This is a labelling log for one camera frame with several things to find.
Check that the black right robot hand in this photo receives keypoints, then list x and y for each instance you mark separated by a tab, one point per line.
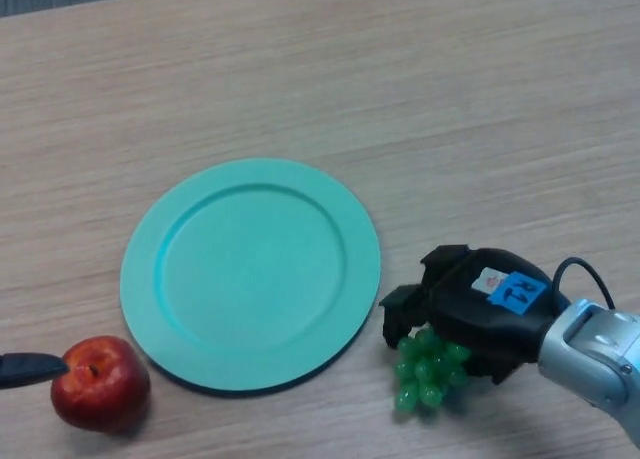
480	319

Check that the green grape bunch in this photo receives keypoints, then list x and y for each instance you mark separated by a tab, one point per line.
425	374

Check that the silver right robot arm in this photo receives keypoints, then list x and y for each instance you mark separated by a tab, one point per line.
595	354

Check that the teal round plate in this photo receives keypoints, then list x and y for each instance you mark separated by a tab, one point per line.
250	279

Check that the red apple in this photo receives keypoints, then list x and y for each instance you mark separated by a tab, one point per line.
105	394

